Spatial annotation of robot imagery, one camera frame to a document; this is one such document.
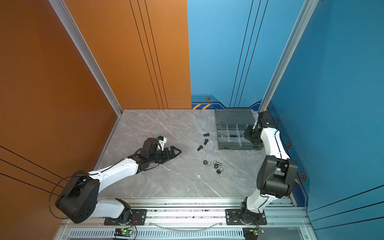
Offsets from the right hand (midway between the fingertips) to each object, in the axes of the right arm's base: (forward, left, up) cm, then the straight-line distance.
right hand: (245, 135), depth 89 cm
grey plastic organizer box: (+18, +4, -10) cm, 21 cm away
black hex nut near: (-18, +16, -12) cm, 27 cm away
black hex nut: (-11, +24, -12) cm, 29 cm away
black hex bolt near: (-1, +27, -12) cm, 30 cm away
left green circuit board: (-46, +64, -14) cm, 81 cm away
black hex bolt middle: (+4, +23, -13) cm, 27 cm away
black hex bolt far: (+10, +22, -12) cm, 27 cm away
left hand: (-10, +40, -3) cm, 41 cm away
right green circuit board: (-46, +1, -14) cm, 48 cm away
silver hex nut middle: (-12, +22, -13) cm, 28 cm away
